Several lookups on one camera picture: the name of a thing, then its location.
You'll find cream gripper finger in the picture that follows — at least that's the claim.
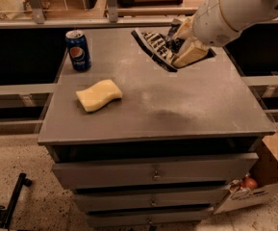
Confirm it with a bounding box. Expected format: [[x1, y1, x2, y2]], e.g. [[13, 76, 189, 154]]
[[172, 16, 194, 39], [171, 40, 210, 68]]

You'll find blue Kettle chip bag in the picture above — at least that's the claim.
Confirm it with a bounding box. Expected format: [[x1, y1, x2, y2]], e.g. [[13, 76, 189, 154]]
[[131, 21, 215, 72]]

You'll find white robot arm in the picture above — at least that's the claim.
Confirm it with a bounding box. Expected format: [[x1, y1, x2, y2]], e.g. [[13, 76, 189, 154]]
[[172, 0, 278, 68]]

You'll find yellow sponge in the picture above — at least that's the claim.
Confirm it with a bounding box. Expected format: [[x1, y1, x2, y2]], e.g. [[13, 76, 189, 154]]
[[76, 79, 122, 113]]

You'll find grey drawer cabinet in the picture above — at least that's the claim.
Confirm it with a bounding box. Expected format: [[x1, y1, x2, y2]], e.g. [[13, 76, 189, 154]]
[[38, 29, 275, 218]]

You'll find blue Pepsi can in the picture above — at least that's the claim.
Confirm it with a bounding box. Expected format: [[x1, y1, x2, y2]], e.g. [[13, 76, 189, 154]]
[[65, 30, 91, 71]]

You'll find top grey drawer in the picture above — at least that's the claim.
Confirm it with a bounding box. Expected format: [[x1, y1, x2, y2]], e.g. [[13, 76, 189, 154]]
[[52, 153, 259, 190]]

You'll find grey drawer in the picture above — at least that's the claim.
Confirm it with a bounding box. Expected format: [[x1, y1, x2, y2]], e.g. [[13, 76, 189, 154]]
[[52, 153, 259, 190], [73, 187, 228, 212], [88, 207, 214, 228]]

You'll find cardboard box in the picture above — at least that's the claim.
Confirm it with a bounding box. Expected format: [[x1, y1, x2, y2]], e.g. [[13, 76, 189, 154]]
[[215, 135, 278, 214]]

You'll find red round item in box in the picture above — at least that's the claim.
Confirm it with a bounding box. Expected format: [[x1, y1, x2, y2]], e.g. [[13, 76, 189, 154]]
[[242, 175, 258, 190]]

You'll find middle grey drawer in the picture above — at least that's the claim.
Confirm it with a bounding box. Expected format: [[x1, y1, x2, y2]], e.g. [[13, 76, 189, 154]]
[[73, 187, 228, 212]]

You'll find bottom grey drawer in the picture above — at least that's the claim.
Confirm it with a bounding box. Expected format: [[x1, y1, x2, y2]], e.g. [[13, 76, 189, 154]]
[[88, 207, 214, 228]]

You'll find black stand leg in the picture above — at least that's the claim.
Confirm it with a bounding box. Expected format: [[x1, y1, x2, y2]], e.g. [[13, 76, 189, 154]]
[[0, 173, 32, 229]]

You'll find grey metal railing frame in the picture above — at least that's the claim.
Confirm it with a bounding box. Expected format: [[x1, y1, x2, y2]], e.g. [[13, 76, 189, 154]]
[[0, 0, 278, 30]]

